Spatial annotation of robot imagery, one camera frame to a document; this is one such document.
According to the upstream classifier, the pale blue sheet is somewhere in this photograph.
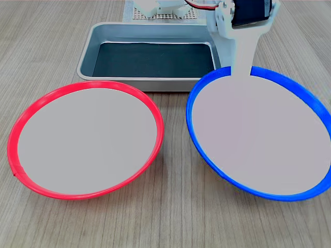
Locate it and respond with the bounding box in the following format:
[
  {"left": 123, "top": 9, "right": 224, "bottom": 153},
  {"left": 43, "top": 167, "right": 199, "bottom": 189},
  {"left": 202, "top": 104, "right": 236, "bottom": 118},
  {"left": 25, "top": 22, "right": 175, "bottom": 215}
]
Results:
[{"left": 123, "top": 0, "right": 209, "bottom": 26}]

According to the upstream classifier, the steel tray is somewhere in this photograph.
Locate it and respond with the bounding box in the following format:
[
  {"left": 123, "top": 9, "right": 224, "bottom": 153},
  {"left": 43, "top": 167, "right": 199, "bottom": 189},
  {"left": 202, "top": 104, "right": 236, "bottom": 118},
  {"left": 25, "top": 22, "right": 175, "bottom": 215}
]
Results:
[{"left": 77, "top": 22, "right": 223, "bottom": 92}]

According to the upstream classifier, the red and black cable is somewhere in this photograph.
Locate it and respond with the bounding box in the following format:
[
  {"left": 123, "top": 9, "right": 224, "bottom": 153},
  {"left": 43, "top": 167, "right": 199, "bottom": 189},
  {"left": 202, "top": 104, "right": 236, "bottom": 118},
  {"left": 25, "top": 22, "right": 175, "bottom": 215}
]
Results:
[{"left": 184, "top": 0, "right": 219, "bottom": 10}]

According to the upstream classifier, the pale perforated base plate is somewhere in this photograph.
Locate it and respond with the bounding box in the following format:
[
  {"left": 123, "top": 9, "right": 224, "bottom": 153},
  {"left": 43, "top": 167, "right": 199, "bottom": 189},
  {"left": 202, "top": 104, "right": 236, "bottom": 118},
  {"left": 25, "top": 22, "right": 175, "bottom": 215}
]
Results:
[{"left": 132, "top": 5, "right": 198, "bottom": 21}]

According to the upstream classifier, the white plate with red rim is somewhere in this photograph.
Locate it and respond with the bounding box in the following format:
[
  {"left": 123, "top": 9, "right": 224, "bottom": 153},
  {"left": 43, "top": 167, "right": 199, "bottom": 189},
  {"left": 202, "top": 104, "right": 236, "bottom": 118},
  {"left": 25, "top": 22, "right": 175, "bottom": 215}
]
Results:
[{"left": 7, "top": 80, "right": 165, "bottom": 201}]

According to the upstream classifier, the white plate with blue rim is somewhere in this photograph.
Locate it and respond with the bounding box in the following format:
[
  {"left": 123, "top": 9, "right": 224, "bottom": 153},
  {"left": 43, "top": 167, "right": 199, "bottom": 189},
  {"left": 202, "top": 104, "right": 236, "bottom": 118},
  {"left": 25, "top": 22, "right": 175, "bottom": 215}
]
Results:
[{"left": 185, "top": 66, "right": 331, "bottom": 202}]

